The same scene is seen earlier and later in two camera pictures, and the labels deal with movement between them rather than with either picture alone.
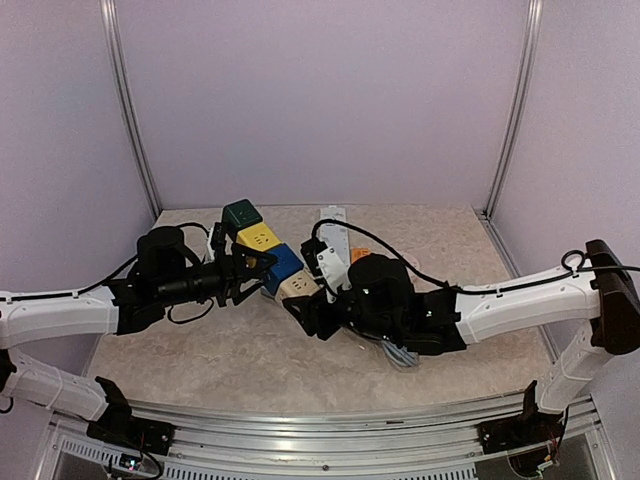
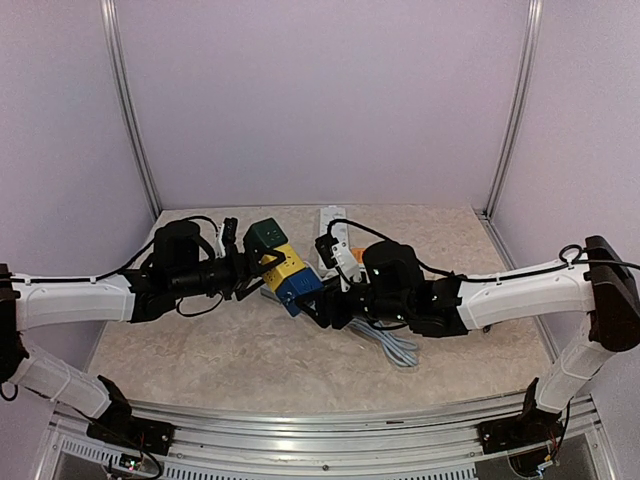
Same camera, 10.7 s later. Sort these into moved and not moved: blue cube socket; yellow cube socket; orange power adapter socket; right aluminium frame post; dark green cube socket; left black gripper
Moved: blue cube socket; dark green cube socket; yellow cube socket
Not moved: orange power adapter socket; right aluminium frame post; left black gripper
